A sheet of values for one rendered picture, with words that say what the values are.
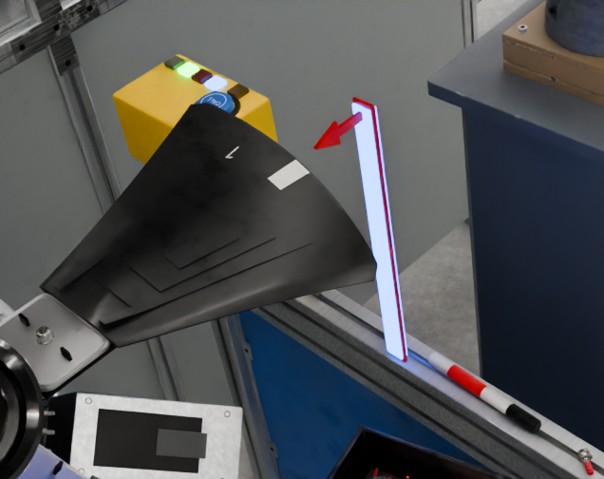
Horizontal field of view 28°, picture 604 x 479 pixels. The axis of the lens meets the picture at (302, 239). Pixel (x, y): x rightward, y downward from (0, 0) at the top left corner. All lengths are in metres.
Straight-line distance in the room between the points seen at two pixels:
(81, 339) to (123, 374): 1.17
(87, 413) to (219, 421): 0.12
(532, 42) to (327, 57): 0.78
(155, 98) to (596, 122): 0.48
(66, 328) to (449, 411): 0.48
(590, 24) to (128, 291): 0.63
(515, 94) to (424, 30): 0.93
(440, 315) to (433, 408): 1.25
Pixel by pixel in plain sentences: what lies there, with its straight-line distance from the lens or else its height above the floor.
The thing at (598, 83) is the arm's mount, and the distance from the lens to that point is 1.34.
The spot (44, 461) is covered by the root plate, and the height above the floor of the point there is 1.11.
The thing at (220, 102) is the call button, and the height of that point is 1.08.
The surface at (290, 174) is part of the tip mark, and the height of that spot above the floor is 1.19.
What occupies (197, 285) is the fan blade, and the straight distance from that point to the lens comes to 0.92.
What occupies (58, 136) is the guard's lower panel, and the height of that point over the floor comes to 0.82.
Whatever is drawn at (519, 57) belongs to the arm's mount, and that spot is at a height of 1.02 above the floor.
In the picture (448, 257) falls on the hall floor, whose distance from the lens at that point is 2.63.
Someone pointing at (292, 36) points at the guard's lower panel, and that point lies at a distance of 2.02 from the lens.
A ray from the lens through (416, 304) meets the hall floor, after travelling 2.53.
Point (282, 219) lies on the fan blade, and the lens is 0.96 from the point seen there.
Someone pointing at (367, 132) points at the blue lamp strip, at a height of 1.16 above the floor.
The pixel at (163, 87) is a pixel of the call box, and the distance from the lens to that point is 1.34.
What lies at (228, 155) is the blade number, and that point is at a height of 1.20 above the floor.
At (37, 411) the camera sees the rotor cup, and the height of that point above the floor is 1.20.
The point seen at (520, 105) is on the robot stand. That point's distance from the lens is 1.35.
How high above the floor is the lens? 1.80
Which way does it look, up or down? 41 degrees down
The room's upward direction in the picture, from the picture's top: 11 degrees counter-clockwise
